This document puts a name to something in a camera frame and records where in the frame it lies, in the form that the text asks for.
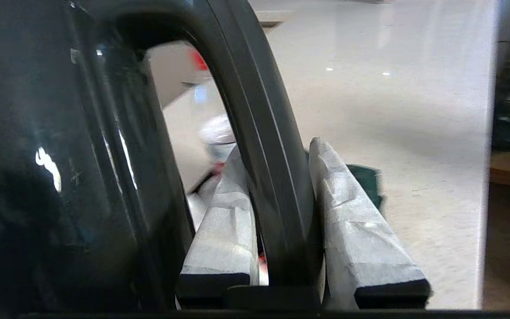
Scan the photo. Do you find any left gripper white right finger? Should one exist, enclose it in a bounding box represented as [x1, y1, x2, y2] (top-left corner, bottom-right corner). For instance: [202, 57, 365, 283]
[309, 136, 431, 309]

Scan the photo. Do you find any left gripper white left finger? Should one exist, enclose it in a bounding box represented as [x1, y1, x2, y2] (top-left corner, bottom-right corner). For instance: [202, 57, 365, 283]
[176, 144, 260, 308]

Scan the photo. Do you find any black electric kettle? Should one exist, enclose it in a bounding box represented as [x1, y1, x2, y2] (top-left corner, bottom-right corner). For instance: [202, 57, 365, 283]
[0, 0, 326, 311]

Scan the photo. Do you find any dark green packet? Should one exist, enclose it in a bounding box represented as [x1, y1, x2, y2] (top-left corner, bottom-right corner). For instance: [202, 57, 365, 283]
[346, 164, 385, 211]

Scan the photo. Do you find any clear water bottle red cap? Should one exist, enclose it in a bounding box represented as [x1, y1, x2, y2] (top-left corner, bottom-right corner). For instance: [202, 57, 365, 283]
[189, 48, 238, 173]

